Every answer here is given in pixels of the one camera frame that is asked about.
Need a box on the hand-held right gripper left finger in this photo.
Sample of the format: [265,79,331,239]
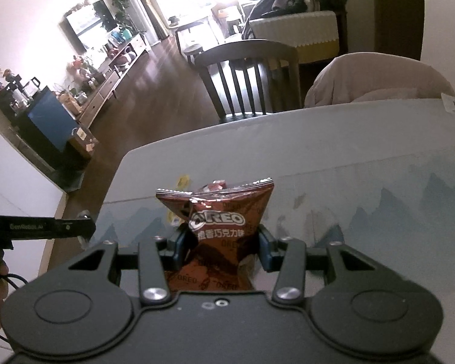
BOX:
[66,224,193,305]

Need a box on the small brown cardboard box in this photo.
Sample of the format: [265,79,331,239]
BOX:
[66,127,99,160]

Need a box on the glass kettle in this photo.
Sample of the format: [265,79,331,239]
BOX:
[25,78,42,98]

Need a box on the black cable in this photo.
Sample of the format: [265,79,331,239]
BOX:
[0,273,31,357]

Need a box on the red snack packet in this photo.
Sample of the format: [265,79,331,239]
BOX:
[197,180,228,194]

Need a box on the beige cloth covered chair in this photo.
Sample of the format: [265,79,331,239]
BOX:
[304,52,455,109]

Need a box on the dark wooden chair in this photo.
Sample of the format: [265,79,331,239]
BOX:
[194,40,302,124]

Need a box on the pink flower bouquet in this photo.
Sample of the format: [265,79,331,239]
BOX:
[67,55,99,84]

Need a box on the small wooden stool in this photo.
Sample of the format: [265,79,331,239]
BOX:
[183,43,205,65]

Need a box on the yellow sofa with lace cover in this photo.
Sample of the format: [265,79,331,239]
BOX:
[248,9,340,65]

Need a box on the black coffee machine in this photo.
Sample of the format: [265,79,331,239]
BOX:
[0,83,28,119]

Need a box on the blue cabinet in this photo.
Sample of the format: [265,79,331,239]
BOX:
[15,86,80,171]

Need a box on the white standing air conditioner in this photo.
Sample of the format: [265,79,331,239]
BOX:
[112,0,158,42]

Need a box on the flat screen television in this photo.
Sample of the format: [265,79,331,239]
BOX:
[64,0,118,50]

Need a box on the small side table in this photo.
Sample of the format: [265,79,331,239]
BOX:
[212,5,243,39]

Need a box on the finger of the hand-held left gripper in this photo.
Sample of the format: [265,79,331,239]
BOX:
[53,214,96,239]

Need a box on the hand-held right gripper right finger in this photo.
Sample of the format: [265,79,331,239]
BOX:
[258,224,380,305]

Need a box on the brown snack packet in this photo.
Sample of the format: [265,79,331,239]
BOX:
[155,177,275,293]

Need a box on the long wooden TV cabinet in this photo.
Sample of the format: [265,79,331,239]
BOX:
[74,32,152,124]

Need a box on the white cabinet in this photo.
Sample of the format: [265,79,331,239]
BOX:
[0,133,69,221]

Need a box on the grey curtain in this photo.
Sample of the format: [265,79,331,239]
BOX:
[131,0,169,40]

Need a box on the green potted plant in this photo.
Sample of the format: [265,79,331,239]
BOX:
[112,0,135,35]

